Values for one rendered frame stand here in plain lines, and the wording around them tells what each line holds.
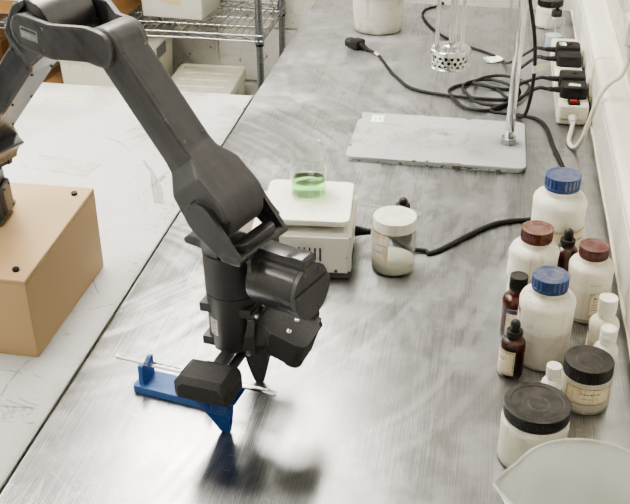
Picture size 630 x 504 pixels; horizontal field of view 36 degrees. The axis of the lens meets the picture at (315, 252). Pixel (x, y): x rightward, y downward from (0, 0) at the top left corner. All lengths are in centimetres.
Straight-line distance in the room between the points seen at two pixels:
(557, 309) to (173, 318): 47
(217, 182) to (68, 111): 100
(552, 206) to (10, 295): 69
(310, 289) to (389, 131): 84
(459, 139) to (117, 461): 92
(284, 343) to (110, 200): 63
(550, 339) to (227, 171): 43
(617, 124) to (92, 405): 91
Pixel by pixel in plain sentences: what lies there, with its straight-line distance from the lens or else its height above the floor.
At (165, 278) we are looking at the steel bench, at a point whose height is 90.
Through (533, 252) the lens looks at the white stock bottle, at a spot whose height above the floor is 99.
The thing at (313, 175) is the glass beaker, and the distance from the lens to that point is 129.
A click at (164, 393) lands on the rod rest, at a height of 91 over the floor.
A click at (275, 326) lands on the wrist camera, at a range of 99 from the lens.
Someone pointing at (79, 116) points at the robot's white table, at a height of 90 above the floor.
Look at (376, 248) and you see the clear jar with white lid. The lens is 130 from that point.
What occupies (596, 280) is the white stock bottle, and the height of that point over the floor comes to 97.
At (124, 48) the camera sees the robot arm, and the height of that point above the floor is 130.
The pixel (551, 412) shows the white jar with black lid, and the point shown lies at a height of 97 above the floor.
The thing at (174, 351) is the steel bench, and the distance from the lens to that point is 118.
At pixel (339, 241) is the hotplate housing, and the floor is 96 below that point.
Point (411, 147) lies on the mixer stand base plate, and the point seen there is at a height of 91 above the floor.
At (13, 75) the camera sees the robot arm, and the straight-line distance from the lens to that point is 108.
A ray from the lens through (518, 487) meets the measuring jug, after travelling 83.
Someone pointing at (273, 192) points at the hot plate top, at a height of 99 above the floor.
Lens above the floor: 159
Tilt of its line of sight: 30 degrees down
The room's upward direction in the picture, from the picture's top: straight up
